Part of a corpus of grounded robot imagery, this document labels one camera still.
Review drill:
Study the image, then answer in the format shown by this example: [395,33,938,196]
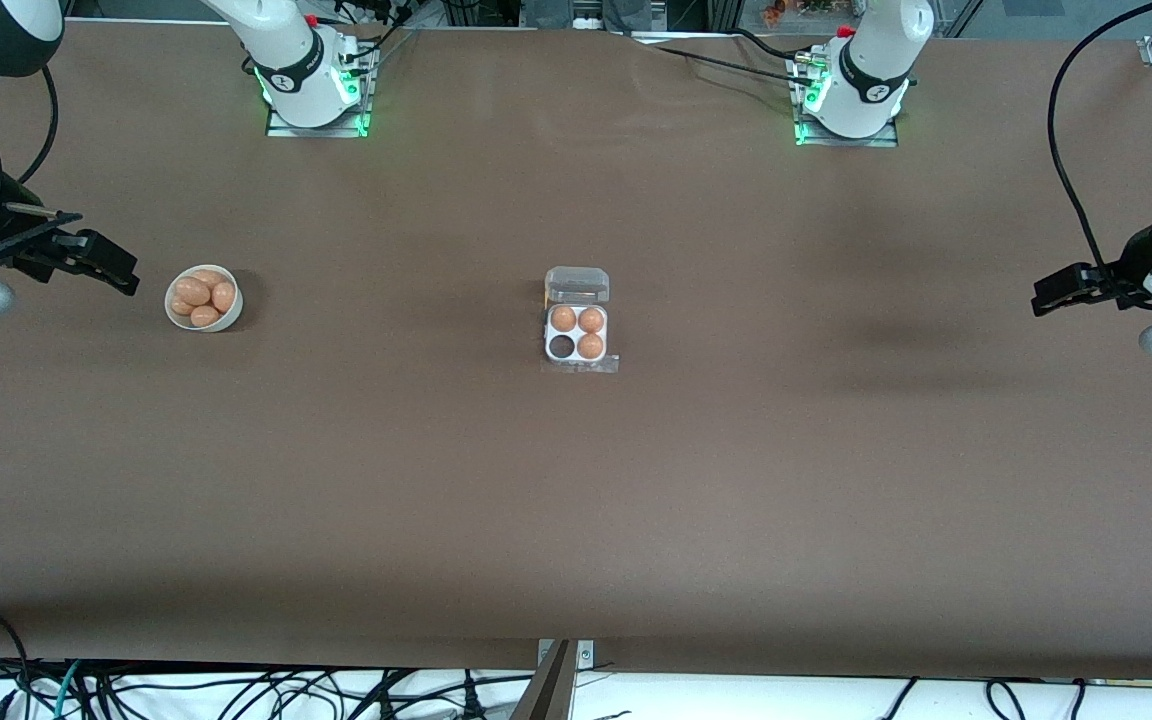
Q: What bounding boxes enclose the clear plastic egg carton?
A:
[543,266,621,376]

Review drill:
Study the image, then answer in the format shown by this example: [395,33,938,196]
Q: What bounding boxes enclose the white round bowl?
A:
[164,264,245,333]

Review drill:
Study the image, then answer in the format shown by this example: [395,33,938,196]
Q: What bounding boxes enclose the large table cover sheet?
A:
[0,18,1152,683]

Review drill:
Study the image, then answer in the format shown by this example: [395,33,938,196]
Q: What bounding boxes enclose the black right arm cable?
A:
[14,62,60,191]

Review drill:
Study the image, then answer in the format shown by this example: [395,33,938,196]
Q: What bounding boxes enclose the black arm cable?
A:
[14,62,60,191]
[1047,0,1152,277]

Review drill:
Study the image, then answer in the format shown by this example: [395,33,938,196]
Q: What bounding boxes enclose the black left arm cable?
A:
[1047,0,1152,277]

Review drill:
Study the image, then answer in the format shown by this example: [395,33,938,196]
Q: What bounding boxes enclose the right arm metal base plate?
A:
[265,45,374,139]

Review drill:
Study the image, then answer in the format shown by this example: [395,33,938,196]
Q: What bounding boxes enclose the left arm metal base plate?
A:
[791,50,900,149]

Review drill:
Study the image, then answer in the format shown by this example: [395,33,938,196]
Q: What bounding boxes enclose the black cable bundle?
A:
[331,0,419,63]

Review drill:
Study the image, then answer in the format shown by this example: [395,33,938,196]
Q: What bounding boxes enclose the black cable on table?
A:
[636,28,827,87]

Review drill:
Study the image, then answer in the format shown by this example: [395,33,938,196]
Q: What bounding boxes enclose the green cable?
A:
[51,660,84,720]

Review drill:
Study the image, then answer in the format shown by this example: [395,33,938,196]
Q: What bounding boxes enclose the metal bracket with dark post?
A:
[510,639,595,720]

